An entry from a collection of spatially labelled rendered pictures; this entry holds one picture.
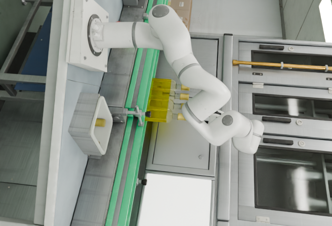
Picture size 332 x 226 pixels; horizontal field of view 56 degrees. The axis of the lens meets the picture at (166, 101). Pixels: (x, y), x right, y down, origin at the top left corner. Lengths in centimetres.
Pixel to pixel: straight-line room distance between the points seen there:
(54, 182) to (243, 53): 134
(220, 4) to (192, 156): 547
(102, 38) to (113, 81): 36
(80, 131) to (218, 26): 536
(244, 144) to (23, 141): 116
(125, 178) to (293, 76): 114
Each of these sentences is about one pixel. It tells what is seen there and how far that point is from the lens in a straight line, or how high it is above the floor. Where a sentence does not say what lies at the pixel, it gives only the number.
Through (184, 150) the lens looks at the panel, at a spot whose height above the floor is 116.
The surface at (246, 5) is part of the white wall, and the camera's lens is 685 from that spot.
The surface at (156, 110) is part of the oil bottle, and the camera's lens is 152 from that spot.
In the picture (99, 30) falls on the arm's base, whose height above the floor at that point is 84.
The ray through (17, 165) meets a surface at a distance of 179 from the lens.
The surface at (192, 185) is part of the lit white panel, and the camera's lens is 152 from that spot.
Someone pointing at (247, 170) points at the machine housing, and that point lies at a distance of 163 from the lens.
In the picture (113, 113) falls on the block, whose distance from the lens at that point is 140.
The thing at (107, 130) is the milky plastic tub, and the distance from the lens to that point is 139.
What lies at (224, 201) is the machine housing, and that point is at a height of 137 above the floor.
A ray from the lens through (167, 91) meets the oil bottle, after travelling 157.
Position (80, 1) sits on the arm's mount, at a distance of 116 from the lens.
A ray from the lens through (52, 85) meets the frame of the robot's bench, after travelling 121.
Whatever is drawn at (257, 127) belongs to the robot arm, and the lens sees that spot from 130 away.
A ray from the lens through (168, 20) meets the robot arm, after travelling 104.
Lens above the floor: 121
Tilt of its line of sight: 6 degrees down
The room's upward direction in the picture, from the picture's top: 95 degrees clockwise
